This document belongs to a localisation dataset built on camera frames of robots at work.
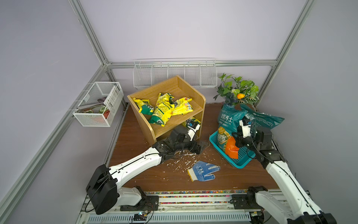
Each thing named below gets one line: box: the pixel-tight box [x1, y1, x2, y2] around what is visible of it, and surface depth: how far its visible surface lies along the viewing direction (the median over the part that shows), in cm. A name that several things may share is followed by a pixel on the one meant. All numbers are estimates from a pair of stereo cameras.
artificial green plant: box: [213, 72, 260, 107], surface depth 82 cm
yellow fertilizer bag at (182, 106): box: [171, 97, 194, 117], surface depth 71 cm
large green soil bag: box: [217, 104, 285, 138], surface depth 79 cm
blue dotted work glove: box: [187, 160, 221, 182], surface depth 86 cm
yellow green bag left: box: [132, 97, 155, 116], surface depth 68 cm
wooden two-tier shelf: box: [126, 75, 207, 145], surface depth 72 cm
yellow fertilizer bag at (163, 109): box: [148, 92, 175, 127], surface depth 68 cm
